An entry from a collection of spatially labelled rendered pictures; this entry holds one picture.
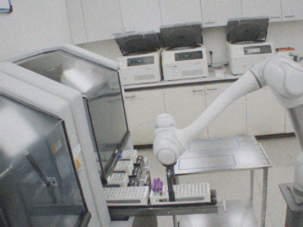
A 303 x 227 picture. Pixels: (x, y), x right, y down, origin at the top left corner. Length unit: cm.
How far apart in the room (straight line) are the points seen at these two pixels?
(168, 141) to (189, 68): 251
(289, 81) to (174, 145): 49
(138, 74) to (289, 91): 275
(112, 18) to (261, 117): 231
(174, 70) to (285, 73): 261
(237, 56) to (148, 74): 111
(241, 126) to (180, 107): 82
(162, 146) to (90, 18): 309
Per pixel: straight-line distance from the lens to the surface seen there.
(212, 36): 419
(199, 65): 360
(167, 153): 113
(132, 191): 155
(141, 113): 379
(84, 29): 407
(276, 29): 434
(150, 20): 385
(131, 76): 369
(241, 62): 364
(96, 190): 138
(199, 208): 148
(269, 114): 388
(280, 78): 111
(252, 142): 204
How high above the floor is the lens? 170
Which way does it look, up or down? 19 degrees down
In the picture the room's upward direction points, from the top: 8 degrees counter-clockwise
